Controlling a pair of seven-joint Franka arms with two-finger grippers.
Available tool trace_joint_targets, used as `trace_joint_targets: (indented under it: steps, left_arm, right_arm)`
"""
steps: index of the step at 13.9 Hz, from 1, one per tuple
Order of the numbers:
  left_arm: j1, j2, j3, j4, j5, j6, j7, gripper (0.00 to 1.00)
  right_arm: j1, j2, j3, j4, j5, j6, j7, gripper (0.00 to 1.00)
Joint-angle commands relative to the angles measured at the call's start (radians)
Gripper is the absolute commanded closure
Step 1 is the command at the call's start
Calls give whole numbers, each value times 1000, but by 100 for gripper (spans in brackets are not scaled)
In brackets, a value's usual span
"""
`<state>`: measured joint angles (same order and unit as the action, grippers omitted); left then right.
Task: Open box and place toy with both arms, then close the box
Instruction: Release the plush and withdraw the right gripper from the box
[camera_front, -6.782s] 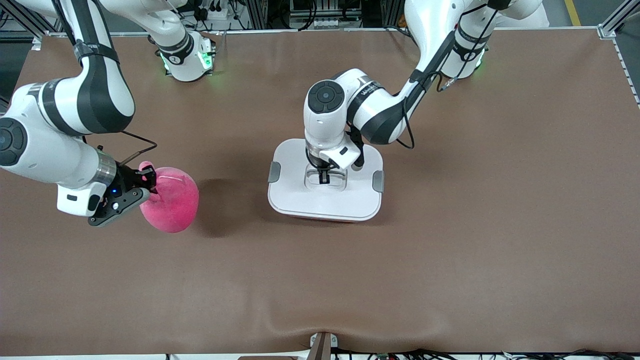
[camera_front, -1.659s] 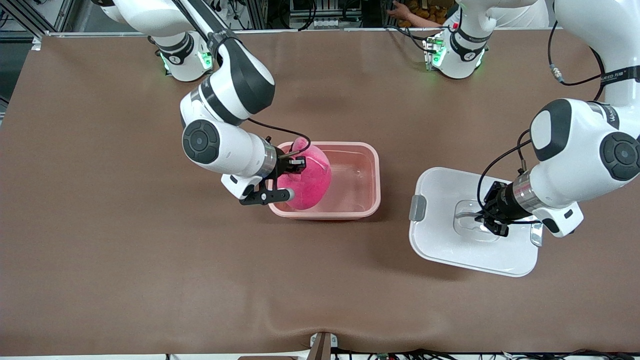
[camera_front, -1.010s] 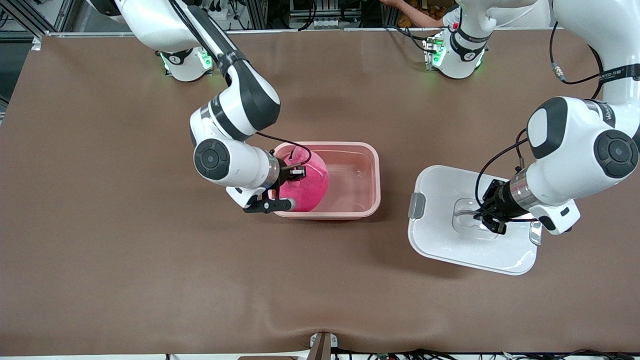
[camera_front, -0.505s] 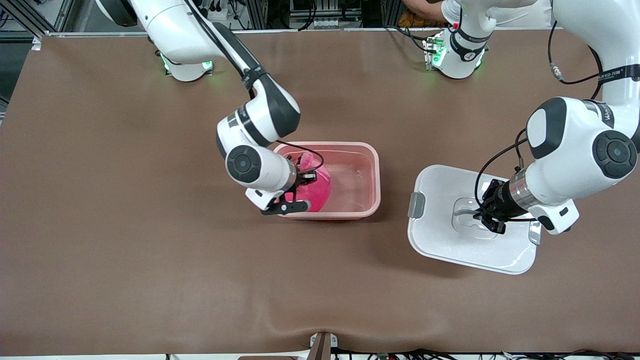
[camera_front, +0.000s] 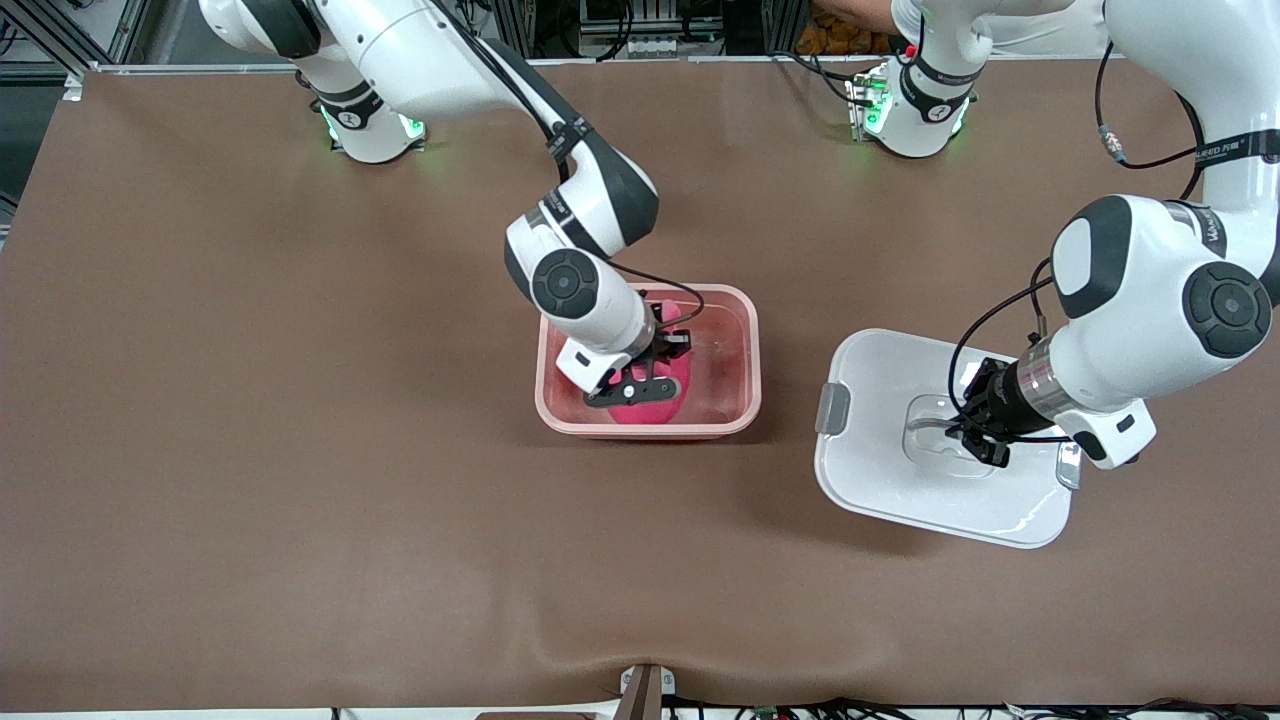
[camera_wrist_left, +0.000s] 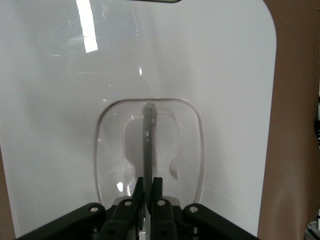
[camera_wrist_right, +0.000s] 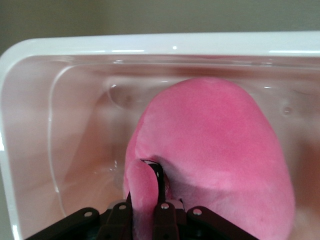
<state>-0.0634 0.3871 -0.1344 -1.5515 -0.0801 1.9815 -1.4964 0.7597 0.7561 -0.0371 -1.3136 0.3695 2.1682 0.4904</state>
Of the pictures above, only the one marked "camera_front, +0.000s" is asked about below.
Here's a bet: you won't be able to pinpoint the brown table mat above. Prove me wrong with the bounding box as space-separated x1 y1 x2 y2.
0 55 1280 713

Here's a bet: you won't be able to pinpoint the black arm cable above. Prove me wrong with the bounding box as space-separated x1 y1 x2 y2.
946 40 1206 443
608 262 707 326

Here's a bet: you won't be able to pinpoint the pink plastic box base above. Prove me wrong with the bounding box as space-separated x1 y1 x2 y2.
535 283 763 441

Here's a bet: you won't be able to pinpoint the person's bare forearm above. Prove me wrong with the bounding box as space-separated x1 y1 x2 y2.
815 0 901 31

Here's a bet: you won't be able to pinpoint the white box lid grey clips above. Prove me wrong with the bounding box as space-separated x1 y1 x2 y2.
812 328 1084 550

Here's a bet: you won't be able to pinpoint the silver table edge rail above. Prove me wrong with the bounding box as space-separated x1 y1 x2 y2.
88 55 1201 73

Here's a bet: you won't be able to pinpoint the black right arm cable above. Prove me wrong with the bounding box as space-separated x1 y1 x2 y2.
608 262 707 326

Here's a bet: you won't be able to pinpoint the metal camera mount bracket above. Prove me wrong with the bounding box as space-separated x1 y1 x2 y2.
618 663 677 720

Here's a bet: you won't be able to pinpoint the pink plush toy with eyes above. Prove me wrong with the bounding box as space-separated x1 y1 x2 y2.
608 292 696 426

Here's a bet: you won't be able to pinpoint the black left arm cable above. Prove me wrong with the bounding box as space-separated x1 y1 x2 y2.
946 40 1206 443

